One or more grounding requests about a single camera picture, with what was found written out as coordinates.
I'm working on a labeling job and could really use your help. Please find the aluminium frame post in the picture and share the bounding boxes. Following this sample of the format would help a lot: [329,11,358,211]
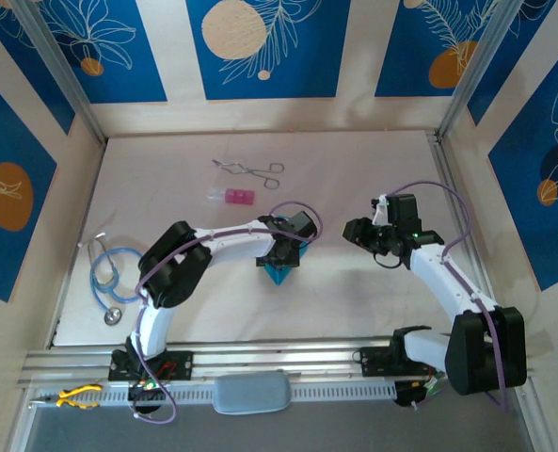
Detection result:
[437,0,533,142]
[12,0,108,145]

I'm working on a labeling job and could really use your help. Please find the aluminium rail frame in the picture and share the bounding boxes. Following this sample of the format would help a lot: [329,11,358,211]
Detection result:
[17,334,536,391]

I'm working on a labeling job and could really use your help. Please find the black right wiring connector block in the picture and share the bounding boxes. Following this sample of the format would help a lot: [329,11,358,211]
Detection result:
[393,374,449,410]

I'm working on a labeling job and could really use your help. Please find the black left wiring connector block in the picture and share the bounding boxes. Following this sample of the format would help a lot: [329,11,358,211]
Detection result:
[127,379,169,415]

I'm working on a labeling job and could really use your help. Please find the blue stethoscope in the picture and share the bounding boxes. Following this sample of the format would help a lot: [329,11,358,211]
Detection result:
[78,232,144,326]

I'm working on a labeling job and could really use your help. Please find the black wiring connector block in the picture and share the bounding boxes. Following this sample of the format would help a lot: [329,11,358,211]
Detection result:
[127,379,169,415]
[393,374,449,410]

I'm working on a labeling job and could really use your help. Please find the pink and clear pill box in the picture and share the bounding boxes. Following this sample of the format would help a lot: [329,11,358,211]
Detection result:
[206,186,257,207]

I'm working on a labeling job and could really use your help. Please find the blue paper sheet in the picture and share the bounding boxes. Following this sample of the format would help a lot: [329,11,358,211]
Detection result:
[263,214,311,287]

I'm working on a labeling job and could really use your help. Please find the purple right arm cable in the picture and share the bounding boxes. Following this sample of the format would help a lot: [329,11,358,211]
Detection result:
[385,181,510,415]

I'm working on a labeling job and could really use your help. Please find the yellow handled pliers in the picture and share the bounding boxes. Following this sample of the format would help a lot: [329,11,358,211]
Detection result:
[29,383,104,410]

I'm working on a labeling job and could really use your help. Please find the grey zipped pouch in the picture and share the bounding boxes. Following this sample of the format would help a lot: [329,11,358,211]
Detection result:
[212,370,293,415]

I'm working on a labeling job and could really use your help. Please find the aluminium table side rail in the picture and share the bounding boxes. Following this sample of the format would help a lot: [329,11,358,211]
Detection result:
[427,131,496,302]

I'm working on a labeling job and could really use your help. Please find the slotted grey cable tray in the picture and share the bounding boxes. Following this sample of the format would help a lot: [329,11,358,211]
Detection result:
[28,380,398,410]

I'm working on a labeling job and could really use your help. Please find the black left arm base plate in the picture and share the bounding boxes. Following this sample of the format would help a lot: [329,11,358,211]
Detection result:
[107,350,195,382]

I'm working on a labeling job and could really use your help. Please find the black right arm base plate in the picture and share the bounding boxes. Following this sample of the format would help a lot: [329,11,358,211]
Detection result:
[360,347,405,378]

